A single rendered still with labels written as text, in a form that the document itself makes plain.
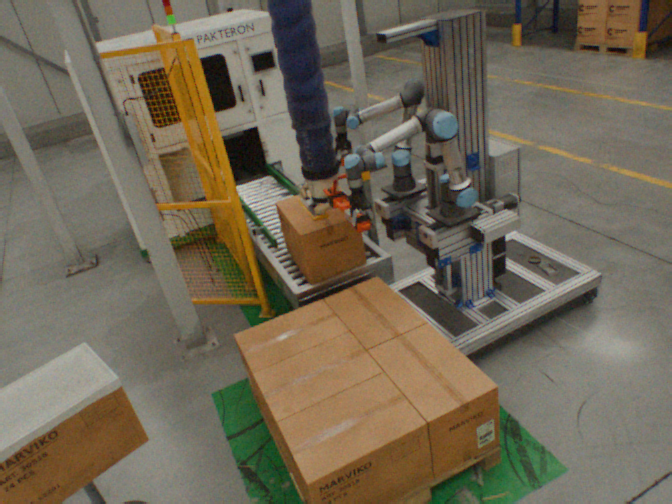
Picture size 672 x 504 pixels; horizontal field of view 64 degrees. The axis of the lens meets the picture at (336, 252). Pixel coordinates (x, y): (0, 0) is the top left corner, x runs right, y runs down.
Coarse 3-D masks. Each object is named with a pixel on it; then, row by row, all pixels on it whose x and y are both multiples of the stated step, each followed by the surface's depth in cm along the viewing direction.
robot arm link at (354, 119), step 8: (408, 88) 314; (416, 88) 313; (400, 96) 313; (408, 96) 312; (416, 96) 312; (376, 104) 320; (384, 104) 317; (392, 104) 315; (400, 104) 315; (408, 104) 314; (352, 112) 329; (360, 112) 322; (368, 112) 320; (376, 112) 319; (384, 112) 318; (352, 120) 321; (360, 120) 322; (368, 120) 323; (352, 128) 323
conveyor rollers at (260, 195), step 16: (240, 192) 513; (256, 192) 509; (272, 192) 505; (288, 192) 494; (256, 208) 476; (272, 208) 472; (272, 224) 447; (288, 256) 393; (368, 256) 377; (288, 272) 377
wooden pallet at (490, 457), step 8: (256, 400) 339; (264, 416) 333; (272, 432) 307; (280, 448) 295; (496, 448) 275; (480, 456) 271; (488, 456) 274; (496, 456) 278; (464, 464) 268; (480, 464) 281; (488, 464) 277; (448, 472) 265; (456, 472) 268; (432, 480) 263; (440, 480) 265; (424, 488) 262; (408, 496) 259; (416, 496) 262; (424, 496) 265
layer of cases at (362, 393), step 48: (384, 288) 338; (240, 336) 321; (288, 336) 313; (336, 336) 306; (384, 336) 299; (432, 336) 292; (288, 384) 279; (336, 384) 273; (384, 384) 268; (432, 384) 262; (480, 384) 257; (288, 432) 252; (336, 432) 247; (384, 432) 242; (432, 432) 247; (480, 432) 263; (336, 480) 233; (384, 480) 247
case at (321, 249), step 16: (288, 208) 368; (288, 224) 358; (304, 224) 343; (320, 224) 339; (336, 224) 337; (288, 240) 380; (304, 240) 334; (320, 240) 338; (336, 240) 342; (352, 240) 346; (304, 256) 341; (320, 256) 343; (336, 256) 347; (352, 256) 352; (304, 272) 360; (320, 272) 348; (336, 272) 352
